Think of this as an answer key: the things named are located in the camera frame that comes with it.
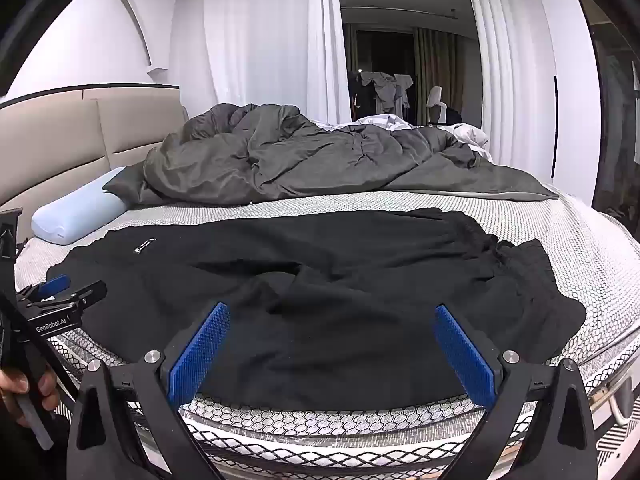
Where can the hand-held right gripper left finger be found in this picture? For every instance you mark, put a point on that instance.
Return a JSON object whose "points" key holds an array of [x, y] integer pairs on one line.
{"points": [[197, 355]]}

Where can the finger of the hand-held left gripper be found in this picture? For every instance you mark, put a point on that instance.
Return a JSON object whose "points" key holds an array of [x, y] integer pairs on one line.
{"points": [[54, 285], [87, 293]]}

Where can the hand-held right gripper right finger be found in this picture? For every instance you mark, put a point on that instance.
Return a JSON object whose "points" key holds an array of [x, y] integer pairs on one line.
{"points": [[462, 355]]}

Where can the black pants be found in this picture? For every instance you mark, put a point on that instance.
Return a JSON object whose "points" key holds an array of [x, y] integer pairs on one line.
{"points": [[325, 310]]}

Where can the person's left hand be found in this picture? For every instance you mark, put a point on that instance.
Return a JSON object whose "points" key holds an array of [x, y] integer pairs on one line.
{"points": [[10, 385]]}

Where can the light blue pillow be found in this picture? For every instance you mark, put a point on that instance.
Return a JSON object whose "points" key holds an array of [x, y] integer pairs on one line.
{"points": [[75, 215]]}

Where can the beige padded headboard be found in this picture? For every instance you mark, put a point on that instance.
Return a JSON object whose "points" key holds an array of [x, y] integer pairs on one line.
{"points": [[60, 145]]}

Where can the honeycomb patterned bed mattress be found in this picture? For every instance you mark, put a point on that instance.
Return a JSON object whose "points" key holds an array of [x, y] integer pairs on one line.
{"points": [[575, 240]]}

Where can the dark grey duvet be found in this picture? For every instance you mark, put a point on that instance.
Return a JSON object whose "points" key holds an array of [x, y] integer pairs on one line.
{"points": [[300, 160]]}

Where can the white chair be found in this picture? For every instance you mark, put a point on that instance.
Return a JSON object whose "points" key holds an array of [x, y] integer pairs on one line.
{"points": [[434, 97]]}

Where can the hanging grey clothes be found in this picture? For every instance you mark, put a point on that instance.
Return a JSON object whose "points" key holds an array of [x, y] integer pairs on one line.
{"points": [[382, 85]]}

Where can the olive curtain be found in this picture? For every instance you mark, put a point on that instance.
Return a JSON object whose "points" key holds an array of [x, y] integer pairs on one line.
{"points": [[435, 70]]}

